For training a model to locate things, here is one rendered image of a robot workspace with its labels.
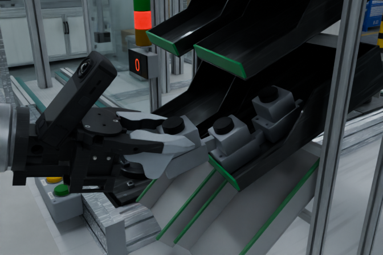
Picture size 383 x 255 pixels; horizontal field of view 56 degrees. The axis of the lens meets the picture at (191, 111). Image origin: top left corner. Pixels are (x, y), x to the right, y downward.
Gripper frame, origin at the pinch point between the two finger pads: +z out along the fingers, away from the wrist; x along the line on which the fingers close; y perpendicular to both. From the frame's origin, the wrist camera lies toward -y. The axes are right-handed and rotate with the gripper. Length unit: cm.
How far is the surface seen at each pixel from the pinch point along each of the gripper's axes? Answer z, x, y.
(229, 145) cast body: 7.1, 2.2, 0.7
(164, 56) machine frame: 51, -127, 21
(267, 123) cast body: 13.7, 0.7, -2.4
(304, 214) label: 22.3, 6.6, 10.3
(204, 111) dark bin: 12.3, -14.7, 2.8
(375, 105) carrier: 111, -49, 7
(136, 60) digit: 14, -63, 8
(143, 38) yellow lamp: 14, -62, 1
